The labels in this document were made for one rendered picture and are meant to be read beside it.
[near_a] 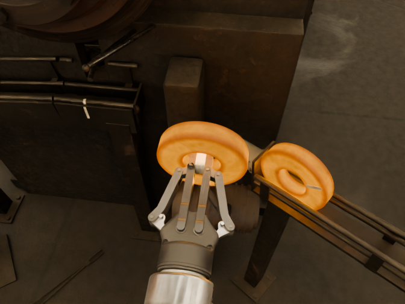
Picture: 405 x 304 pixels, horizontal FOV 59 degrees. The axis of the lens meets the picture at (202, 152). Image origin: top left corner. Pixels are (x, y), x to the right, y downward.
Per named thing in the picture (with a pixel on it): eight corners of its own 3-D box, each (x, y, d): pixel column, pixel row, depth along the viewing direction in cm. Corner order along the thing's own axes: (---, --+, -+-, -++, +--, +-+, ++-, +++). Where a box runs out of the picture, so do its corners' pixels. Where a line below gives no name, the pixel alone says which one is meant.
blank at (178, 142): (149, 119, 57) (144, 136, 55) (246, 120, 53) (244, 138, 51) (171, 169, 69) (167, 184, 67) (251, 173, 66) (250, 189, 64)
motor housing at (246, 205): (185, 243, 137) (178, 167, 94) (242, 251, 135) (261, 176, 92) (180, 278, 130) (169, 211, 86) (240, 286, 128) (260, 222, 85)
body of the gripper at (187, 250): (155, 280, 51) (167, 219, 56) (213, 288, 51) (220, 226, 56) (148, 265, 45) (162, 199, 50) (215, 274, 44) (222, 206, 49)
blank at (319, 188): (283, 193, 82) (275, 202, 81) (259, 138, 76) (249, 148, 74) (344, 209, 70) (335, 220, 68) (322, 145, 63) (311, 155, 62)
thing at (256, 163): (269, 170, 84) (273, 140, 76) (272, 172, 84) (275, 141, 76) (250, 190, 81) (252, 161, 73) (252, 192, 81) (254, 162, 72)
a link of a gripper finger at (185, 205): (187, 240, 53) (177, 239, 53) (195, 174, 59) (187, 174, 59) (185, 230, 49) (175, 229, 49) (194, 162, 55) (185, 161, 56)
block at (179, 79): (176, 121, 100) (170, 51, 81) (205, 123, 99) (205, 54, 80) (170, 151, 94) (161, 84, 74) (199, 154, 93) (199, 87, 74)
